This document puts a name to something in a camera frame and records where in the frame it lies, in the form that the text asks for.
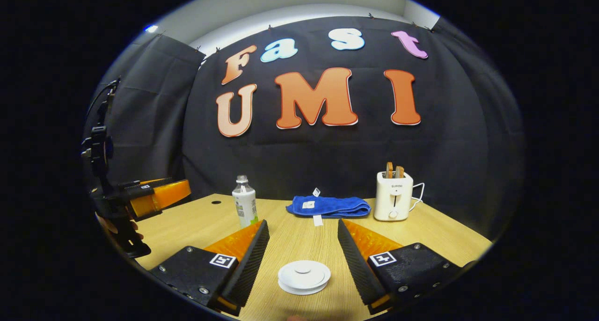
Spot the white saucer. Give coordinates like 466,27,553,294
281,284,328,296

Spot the blue folded towel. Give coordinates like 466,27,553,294
286,188,372,226

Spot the black backdrop cloth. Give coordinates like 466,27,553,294
84,16,525,240

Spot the clear water bottle green base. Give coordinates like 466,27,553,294
232,175,259,229

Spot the white teacup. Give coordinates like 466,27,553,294
278,265,331,292

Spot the white toaster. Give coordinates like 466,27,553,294
373,171,414,221

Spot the white teacup lid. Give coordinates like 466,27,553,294
279,260,328,288

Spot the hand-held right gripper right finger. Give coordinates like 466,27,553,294
337,219,468,315

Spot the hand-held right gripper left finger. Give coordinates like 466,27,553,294
150,219,270,317

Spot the white toaster power cable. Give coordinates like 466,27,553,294
411,183,425,212

